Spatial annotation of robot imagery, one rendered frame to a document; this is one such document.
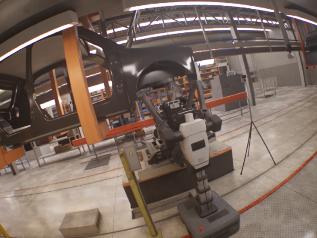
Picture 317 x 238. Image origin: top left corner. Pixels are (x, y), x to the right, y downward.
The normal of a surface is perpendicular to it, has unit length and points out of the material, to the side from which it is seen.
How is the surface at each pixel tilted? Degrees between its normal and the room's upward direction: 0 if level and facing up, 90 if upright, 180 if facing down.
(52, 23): 117
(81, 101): 90
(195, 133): 90
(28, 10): 90
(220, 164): 90
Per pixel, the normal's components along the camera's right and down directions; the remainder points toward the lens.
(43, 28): 0.28, 0.52
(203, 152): 0.21, 0.09
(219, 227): -0.03, -0.61
